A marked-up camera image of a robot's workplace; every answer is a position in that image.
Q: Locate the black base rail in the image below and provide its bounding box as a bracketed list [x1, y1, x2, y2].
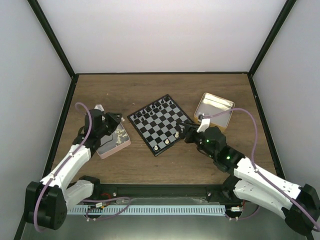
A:
[88, 184, 244, 205]

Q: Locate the black chess pieces row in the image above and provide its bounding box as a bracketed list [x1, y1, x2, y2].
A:
[128, 96, 175, 124]

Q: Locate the light blue slotted cable duct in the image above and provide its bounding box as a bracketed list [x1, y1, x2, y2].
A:
[67, 205, 226, 216]

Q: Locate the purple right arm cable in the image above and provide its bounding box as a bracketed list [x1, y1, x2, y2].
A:
[199, 108, 320, 232]

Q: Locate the black grey chess board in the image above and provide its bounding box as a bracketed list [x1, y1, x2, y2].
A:
[127, 94, 193, 157]

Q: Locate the pink tin with pieces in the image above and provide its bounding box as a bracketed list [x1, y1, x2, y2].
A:
[96, 123, 131, 159]

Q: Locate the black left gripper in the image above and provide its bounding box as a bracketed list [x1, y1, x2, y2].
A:
[98, 112, 123, 138]

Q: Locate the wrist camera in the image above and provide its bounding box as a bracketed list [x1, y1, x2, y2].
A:
[94, 104, 105, 112]
[196, 114, 211, 133]

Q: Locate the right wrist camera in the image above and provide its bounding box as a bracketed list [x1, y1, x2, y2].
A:
[196, 114, 211, 133]

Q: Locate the yellow empty tin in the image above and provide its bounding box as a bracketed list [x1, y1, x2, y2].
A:
[193, 92, 235, 132]

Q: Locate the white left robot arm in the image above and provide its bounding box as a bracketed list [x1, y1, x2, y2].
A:
[24, 108, 122, 232]

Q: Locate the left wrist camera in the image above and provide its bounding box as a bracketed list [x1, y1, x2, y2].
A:
[94, 104, 105, 112]

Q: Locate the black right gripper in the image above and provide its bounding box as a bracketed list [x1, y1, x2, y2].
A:
[176, 122, 217, 159]

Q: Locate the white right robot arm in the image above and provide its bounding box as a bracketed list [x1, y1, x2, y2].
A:
[178, 123, 320, 236]

